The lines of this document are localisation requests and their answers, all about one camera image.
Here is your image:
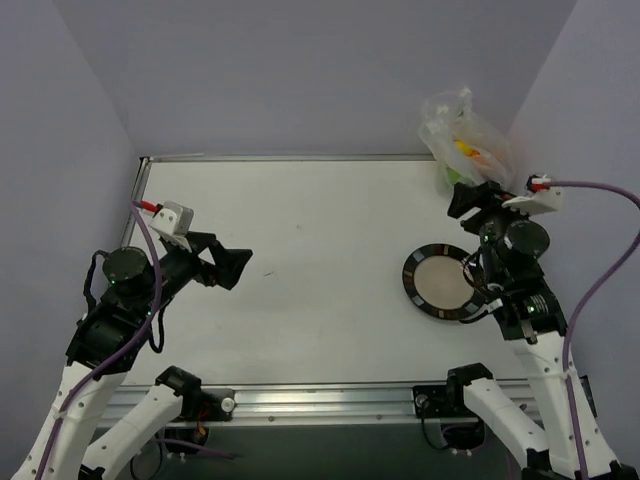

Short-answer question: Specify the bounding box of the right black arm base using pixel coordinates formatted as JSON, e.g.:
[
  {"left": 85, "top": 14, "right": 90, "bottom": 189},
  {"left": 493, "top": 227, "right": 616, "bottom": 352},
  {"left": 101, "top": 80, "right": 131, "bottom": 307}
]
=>
[{"left": 412, "top": 384, "right": 487, "bottom": 456}]

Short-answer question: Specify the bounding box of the yellow fake lemon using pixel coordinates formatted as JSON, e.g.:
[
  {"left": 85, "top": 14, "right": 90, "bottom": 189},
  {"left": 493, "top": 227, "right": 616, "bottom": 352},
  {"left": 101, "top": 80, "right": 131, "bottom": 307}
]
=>
[{"left": 454, "top": 140, "right": 480, "bottom": 157}]

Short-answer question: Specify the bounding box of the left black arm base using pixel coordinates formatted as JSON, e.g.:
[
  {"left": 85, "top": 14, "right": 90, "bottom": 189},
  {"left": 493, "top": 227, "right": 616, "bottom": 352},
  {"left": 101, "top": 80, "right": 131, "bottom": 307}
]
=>
[{"left": 194, "top": 389, "right": 236, "bottom": 446}]

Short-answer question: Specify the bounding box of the round dark rimmed plate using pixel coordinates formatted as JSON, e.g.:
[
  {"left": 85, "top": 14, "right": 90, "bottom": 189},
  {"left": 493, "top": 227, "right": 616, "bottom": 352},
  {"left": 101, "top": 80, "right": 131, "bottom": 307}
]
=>
[{"left": 401, "top": 243, "right": 484, "bottom": 324}]

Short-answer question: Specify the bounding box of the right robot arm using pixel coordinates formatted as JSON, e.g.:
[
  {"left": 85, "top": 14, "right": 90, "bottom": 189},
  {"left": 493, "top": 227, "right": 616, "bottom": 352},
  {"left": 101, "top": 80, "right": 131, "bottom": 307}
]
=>
[{"left": 448, "top": 176, "right": 639, "bottom": 479}]

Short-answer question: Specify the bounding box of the clear plastic bag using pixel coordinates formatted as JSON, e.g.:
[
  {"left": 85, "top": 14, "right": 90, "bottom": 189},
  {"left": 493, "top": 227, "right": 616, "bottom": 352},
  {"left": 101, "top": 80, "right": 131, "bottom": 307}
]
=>
[{"left": 418, "top": 87, "right": 515, "bottom": 189}]

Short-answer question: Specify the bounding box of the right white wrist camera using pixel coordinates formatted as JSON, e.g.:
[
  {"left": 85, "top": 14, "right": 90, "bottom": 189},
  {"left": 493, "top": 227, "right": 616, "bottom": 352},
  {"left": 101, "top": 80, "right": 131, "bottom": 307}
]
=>
[{"left": 502, "top": 174, "right": 564, "bottom": 216}]

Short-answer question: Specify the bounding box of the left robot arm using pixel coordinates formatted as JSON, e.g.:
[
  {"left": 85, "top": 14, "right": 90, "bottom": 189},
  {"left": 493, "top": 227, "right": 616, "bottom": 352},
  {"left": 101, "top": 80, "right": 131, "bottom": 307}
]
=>
[{"left": 13, "top": 232, "right": 253, "bottom": 479}]

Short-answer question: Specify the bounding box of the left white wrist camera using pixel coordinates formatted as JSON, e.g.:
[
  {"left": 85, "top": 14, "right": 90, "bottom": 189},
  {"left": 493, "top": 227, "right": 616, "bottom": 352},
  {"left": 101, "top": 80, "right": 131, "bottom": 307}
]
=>
[{"left": 150, "top": 201, "right": 194, "bottom": 236}]

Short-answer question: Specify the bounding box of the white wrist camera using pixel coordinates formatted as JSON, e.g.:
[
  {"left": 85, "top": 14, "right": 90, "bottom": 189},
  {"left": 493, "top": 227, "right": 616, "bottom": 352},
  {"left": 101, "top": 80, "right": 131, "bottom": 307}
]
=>
[
  {"left": 150, "top": 201, "right": 194, "bottom": 236},
  {"left": 502, "top": 174, "right": 564, "bottom": 216}
]

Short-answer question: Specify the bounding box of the aluminium front rail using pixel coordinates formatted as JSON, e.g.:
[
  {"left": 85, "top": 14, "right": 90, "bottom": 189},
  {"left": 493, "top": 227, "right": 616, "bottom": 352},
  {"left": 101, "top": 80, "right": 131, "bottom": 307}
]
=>
[{"left": 98, "top": 380, "right": 541, "bottom": 429}]

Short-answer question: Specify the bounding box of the green fake melon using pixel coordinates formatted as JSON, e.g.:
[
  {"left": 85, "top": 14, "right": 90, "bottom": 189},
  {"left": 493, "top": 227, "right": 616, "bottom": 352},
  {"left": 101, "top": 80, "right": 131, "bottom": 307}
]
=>
[{"left": 445, "top": 167, "right": 461, "bottom": 184}]

